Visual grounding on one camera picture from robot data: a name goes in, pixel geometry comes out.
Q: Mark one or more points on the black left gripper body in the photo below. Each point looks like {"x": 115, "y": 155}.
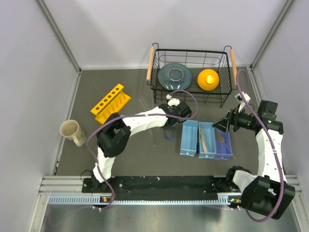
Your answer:
{"x": 174, "y": 124}

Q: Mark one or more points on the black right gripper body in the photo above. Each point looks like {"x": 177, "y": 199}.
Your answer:
{"x": 242, "y": 119}

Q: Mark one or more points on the blue safety goggles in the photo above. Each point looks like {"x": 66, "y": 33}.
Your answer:
{"x": 169, "y": 134}

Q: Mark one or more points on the wooden test tube holder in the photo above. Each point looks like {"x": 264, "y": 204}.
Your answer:
{"x": 203, "y": 140}

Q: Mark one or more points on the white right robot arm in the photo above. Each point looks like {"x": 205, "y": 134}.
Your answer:
{"x": 266, "y": 193}

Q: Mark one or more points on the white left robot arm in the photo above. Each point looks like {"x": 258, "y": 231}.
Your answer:
{"x": 110, "y": 140}

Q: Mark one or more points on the short glass test tube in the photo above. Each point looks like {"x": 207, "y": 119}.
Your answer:
{"x": 154, "y": 143}

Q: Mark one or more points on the light blue left bin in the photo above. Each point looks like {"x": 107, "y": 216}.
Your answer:
{"x": 189, "y": 138}

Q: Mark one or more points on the light blue bin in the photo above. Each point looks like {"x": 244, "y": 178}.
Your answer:
{"x": 189, "y": 138}
{"x": 209, "y": 134}

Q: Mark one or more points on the light blue middle bin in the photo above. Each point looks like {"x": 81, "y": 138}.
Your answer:
{"x": 209, "y": 134}

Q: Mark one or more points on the blue ceramic plate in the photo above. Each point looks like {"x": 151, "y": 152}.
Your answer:
{"x": 175, "y": 76}

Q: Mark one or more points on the yellow ribbed bowl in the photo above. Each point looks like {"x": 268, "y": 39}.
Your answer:
{"x": 208, "y": 80}

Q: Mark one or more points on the yellow test tube rack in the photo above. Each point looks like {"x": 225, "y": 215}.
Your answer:
{"x": 113, "y": 102}

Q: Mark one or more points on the beige ceramic mug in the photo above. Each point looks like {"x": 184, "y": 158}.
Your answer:
{"x": 71, "y": 130}

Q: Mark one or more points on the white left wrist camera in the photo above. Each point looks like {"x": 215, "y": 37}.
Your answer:
{"x": 172, "y": 101}

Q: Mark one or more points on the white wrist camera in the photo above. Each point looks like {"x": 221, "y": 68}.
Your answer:
{"x": 241, "y": 99}
{"x": 172, "y": 101}

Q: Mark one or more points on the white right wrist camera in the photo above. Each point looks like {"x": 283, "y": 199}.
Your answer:
{"x": 241, "y": 99}

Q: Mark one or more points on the black wire basket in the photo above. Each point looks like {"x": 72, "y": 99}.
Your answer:
{"x": 223, "y": 62}

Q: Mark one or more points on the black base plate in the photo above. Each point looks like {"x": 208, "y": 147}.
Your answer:
{"x": 170, "y": 188}

